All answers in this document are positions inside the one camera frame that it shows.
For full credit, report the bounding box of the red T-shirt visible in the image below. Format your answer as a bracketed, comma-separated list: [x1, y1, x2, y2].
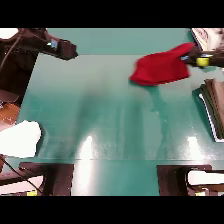
[129, 42, 198, 87]

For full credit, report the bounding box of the brown garment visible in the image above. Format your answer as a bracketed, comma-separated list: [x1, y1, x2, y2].
[203, 78, 224, 136]

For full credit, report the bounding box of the black cable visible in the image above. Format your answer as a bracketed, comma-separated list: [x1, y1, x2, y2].
[0, 155, 45, 196]

